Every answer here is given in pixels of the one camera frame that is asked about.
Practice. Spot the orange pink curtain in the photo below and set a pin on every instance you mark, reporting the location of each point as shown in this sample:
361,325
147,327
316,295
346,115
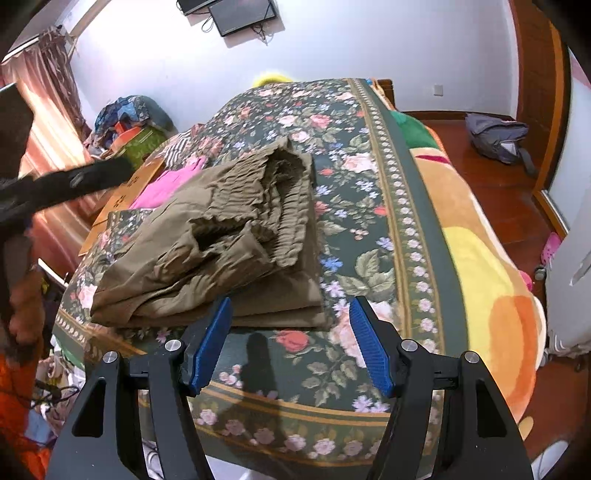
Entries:
44,77

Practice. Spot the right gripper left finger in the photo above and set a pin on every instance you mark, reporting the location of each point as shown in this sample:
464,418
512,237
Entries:
102,437

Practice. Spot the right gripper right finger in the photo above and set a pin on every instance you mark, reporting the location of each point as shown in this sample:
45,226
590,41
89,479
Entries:
479,438

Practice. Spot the olive green pants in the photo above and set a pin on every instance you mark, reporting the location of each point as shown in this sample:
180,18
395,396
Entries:
245,230

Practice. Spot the striped bed sheet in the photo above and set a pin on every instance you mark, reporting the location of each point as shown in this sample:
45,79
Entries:
177,150

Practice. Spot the brown wooden door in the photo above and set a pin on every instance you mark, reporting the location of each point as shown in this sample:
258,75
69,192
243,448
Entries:
544,88

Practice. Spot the black wall television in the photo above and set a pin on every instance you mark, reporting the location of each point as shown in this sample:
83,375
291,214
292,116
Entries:
189,7

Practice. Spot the wall power socket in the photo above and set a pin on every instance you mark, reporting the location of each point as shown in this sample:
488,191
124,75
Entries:
438,90

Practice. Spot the green storage box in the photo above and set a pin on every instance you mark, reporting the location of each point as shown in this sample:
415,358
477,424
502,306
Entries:
139,148

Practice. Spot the small black wall monitor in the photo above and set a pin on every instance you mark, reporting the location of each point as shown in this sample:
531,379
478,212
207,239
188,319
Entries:
231,16

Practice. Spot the grey backpack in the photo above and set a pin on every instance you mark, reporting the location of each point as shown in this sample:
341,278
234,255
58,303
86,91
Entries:
500,140

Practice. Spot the blue clothes pile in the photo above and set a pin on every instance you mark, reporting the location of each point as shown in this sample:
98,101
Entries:
133,110

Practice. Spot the white suitcase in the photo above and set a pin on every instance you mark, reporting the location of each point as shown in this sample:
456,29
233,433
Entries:
568,289

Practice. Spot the orange yellow plush blanket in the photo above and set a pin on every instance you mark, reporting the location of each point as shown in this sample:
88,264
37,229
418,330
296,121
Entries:
506,322

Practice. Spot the floral dark green quilt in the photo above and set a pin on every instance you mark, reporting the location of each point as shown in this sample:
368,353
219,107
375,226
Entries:
285,399

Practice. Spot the pink folded garment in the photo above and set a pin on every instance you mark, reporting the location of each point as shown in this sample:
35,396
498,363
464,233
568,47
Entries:
161,189

